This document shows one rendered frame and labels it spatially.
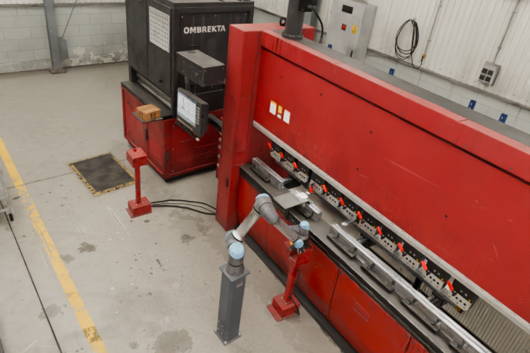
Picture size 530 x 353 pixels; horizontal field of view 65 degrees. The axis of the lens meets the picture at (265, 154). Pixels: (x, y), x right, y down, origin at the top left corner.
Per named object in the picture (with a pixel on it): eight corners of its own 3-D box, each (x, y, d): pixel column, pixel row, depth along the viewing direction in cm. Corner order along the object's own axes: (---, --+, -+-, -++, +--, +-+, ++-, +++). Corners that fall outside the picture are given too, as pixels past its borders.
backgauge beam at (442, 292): (274, 161, 456) (274, 154, 451) (284, 159, 463) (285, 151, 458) (460, 313, 300) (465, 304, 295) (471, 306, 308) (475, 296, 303)
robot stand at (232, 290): (224, 346, 353) (231, 281, 315) (213, 331, 365) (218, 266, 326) (241, 336, 364) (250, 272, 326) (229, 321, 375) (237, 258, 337)
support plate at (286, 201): (273, 198, 378) (273, 197, 377) (295, 191, 392) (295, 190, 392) (285, 209, 365) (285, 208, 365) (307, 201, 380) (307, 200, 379)
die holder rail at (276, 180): (251, 165, 445) (252, 157, 440) (255, 164, 448) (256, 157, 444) (279, 190, 411) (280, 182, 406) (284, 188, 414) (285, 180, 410)
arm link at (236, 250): (229, 266, 315) (230, 253, 308) (226, 254, 326) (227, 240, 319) (244, 265, 318) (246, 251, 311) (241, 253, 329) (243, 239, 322)
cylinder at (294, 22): (277, 34, 370) (284, -22, 346) (298, 33, 383) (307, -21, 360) (300, 45, 347) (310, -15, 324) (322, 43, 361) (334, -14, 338)
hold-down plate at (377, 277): (360, 267, 330) (360, 265, 329) (364, 265, 333) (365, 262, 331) (389, 293, 310) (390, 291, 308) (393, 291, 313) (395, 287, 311)
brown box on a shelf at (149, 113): (132, 113, 496) (131, 103, 489) (151, 109, 511) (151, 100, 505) (142, 123, 476) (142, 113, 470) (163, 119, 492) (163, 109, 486)
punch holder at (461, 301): (446, 296, 274) (454, 278, 266) (453, 291, 279) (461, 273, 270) (466, 312, 264) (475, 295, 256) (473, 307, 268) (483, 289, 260)
